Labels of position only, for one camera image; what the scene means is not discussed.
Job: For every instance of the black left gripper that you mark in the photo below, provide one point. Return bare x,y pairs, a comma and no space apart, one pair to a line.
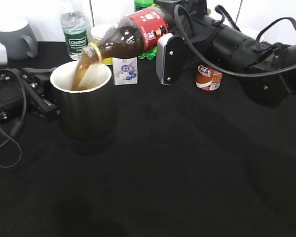
15,85

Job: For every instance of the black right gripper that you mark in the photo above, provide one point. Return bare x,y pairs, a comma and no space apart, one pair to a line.
199,27

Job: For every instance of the dark tea bottle red label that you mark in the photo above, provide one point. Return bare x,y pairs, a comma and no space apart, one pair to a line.
131,35

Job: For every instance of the black ceramic mug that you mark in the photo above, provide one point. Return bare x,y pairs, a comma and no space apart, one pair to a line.
85,114

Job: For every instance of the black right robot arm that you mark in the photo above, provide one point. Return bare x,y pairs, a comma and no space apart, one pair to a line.
265,71

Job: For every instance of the green sprite bottle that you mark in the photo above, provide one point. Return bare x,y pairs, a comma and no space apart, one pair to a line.
139,5

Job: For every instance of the yellow paper cup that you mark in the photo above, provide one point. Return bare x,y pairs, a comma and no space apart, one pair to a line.
97,33

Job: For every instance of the grey ceramic mug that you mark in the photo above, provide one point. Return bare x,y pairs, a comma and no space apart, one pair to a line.
18,38

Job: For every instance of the brown coffee drink bottle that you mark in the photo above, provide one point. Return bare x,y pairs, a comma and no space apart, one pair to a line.
207,78

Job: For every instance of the white blueberry milk carton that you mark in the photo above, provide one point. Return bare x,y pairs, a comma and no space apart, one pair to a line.
125,71

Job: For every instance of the clear water bottle green label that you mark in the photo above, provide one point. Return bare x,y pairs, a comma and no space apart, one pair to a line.
74,27

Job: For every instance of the red ceramic mug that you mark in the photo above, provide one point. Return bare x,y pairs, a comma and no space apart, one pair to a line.
250,32

